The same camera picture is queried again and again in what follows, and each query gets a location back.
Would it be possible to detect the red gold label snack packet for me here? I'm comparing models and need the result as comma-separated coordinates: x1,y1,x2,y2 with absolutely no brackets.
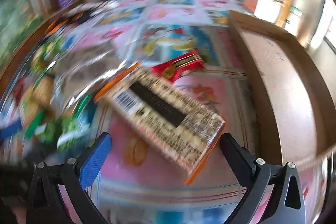
152,49,206,83

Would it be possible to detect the flower printed glass panel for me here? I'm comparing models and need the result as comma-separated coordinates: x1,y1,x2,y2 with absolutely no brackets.
0,0,44,64

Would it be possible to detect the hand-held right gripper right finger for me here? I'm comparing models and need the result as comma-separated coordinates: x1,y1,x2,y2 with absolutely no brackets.
219,133,306,224

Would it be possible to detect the orange edged snack packet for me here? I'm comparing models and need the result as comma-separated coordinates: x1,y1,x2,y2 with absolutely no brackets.
94,62,226,186

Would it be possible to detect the printed picture tablecloth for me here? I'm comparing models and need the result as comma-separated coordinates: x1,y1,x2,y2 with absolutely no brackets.
0,0,331,224

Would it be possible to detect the cardboard box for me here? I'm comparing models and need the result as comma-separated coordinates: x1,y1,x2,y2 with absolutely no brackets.
228,10,334,169

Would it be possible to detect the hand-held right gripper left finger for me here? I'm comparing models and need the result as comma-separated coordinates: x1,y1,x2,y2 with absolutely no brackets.
26,132,113,224

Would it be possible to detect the orange black item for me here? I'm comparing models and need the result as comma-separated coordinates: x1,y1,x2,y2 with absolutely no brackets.
45,10,90,35

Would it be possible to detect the silver foil snack packet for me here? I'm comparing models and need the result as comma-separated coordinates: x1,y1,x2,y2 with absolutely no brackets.
52,48,137,114

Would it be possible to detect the pile of green yellow packets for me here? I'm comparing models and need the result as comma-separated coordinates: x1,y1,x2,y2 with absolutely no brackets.
0,38,97,153

